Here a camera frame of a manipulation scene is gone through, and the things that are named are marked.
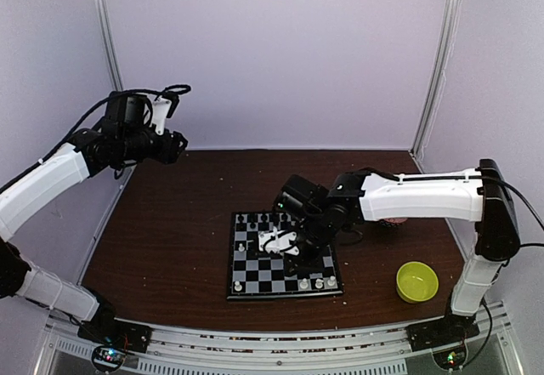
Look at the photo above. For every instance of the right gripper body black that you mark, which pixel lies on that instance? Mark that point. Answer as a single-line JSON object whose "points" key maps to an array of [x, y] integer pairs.
{"points": [[319, 233]]}

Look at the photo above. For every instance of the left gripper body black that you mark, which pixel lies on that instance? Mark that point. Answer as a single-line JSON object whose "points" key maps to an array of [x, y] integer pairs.
{"points": [[134, 146]]}

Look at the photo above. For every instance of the yellow-green bowl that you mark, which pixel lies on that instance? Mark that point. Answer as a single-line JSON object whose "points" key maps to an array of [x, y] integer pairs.
{"points": [[416, 282]]}

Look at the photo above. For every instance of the right aluminium frame post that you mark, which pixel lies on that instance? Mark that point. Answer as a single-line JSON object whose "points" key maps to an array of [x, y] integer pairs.
{"points": [[437, 79]]}

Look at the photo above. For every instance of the aluminium frame post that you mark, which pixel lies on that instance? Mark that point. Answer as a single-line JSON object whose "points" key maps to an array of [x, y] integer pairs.
{"points": [[437, 79], [111, 59]]}

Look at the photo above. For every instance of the white bishop chess piece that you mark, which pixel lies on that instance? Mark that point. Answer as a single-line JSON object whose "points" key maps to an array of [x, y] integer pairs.
{"points": [[303, 284]]}

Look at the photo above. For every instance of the patterned blue red bowl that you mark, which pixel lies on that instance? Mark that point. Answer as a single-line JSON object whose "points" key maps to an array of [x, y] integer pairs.
{"points": [[392, 223]]}

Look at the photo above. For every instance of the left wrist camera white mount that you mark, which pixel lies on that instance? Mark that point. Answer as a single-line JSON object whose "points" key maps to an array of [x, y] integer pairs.
{"points": [[162, 109]]}

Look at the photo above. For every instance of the black white chessboard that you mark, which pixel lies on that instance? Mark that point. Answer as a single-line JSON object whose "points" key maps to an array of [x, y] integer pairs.
{"points": [[262, 275]]}

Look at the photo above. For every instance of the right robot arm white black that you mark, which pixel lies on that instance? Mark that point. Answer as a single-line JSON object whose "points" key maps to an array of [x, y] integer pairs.
{"points": [[477, 196]]}

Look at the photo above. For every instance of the left aluminium frame post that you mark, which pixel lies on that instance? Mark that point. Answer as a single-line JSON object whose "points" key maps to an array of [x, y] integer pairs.
{"points": [[111, 59]]}

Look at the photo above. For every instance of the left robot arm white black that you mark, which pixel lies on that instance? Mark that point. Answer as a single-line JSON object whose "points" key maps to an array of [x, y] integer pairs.
{"points": [[22, 197]]}

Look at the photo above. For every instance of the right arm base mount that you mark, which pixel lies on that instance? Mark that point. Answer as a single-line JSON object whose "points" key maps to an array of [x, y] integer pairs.
{"points": [[446, 337]]}

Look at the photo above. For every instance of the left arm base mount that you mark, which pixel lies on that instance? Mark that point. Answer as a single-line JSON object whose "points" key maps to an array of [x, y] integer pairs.
{"points": [[111, 351]]}

